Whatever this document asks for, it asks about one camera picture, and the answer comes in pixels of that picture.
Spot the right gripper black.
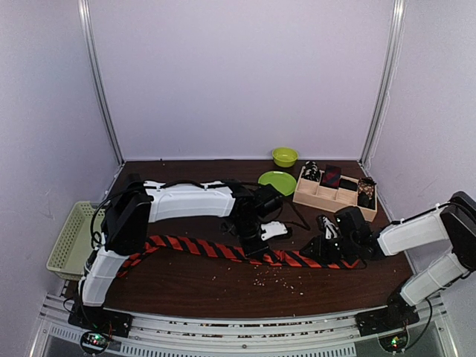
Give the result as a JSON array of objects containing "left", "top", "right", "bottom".
[{"left": 299, "top": 234, "right": 357, "bottom": 265}]

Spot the red navy striped tie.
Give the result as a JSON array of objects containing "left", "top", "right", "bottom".
[{"left": 116, "top": 235, "right": 360, "bottom": 278}]

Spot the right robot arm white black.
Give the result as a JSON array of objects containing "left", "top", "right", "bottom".
[{"left": 300, "top": 191, "right": 475, "bottom": 329}]

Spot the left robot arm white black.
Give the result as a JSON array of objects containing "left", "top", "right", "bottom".
[{"left": 77, "top": 176, "right": 289, "bottom": 330}]

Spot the wooden compartment box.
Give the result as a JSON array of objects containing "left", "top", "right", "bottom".
[{"left": 293, "top": 166, "right": 378, "bottom": 222}]

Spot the green plate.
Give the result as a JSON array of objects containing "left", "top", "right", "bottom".
[{"left": 258, "top": 170, "right": 297, "bottom": 196}]

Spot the red navy rolled tie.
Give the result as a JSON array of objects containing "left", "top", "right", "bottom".
[{"left": 321, "top": 164, "right": 341, "bottom": 189}]

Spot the brown patterned rolled tie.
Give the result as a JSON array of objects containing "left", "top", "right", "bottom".
[{"left": 357, "top": 177, "right": 376, "bottom": 209}]

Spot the black white patterned rolled tie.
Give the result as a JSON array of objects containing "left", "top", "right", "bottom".
[{"left": 301, "top": 161, "right": 321, "bottom": 182}]

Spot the green bowl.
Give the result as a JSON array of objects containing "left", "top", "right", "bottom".
[{"left": 271, "top": 147, "right": 299, "bottom": 168}]

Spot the pale green perforated basket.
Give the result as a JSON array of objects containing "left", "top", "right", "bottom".
[{"left": 46, "top": 201, "right": 95, "bottom": 281}]

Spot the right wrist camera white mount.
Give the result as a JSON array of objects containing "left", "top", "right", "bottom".
[{"left": 316, "top": 215, "right": 339, "bottom": 240}]

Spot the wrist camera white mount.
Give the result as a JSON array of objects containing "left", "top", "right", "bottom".
[
  {"left": 316, "top": 215, "right": 339, "bottom": 240},
  {"left": 260, "top": 221, "right": 292, "bottom": 241}
]

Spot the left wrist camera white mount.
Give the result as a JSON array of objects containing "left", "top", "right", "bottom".
[{"left": 260, "top": 221, "right": 292, "bottom": 241}]

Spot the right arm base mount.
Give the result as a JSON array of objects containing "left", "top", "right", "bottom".
[{"left": 355, "top": 295, "right": 419, "bottom": 336}]

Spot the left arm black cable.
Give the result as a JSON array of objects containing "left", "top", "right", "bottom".
[{"left": 155, "top": 179, "right": 312, "bottom": 231}]

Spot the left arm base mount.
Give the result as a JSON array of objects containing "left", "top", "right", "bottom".
[{"left": 68, "top": 298, "right": 133, "bottom": 338}]

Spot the right aluminium frame post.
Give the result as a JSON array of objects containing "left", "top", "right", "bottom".
[{"left": 359, "top": 0, "right": 407, "bottom": 170}]

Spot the aluminium frame post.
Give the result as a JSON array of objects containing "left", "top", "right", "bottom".
[
  {"left": 78, "top": 0, "right": 125, "bottom": 166},
  {"left": 359, "top": 0, "right": 407, "bottom": 170}
]

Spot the left aluminium frame post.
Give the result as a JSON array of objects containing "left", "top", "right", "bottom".
[{"left": 78, "top": 0, "right": 125, "bottom": 166}]

